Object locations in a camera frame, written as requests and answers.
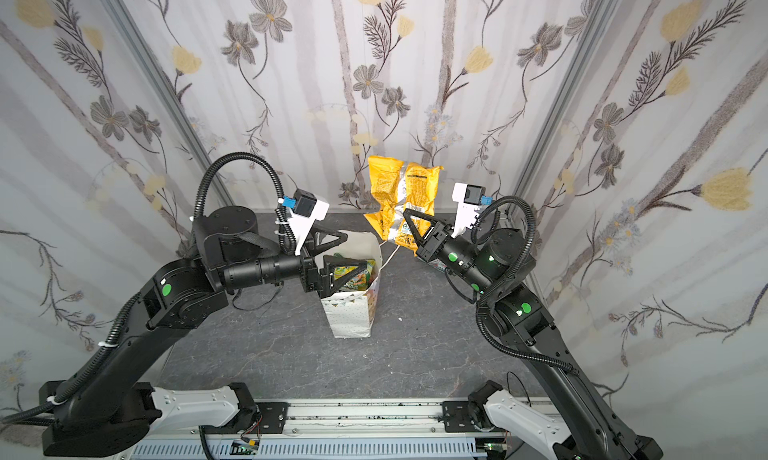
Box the teal candy snack bag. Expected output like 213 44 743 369
428 259 447 273

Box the yellow chips snack bag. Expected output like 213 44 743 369
365 156 443 251

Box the cartoon animal paper bag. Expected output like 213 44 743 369
320 230 393 339

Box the green yellow snack bag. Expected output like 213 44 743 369
334 259 376 292

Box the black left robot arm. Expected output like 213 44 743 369
1 153 367 458

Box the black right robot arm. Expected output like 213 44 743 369
403 196 663 459

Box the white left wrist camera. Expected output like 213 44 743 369
277 189 330 255

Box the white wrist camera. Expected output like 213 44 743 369
277 189 330 255
451 182 492 238

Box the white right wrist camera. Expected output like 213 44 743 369
451 182 492 238

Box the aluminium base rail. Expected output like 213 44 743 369
119 391 570 459

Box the aluminium right corner post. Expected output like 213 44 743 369
514 0 622 197

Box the aluminium corner post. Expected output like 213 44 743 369
72 0 232 206
514 0 622 197

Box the aluminium left corner post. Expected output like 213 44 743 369
72 0 232 206

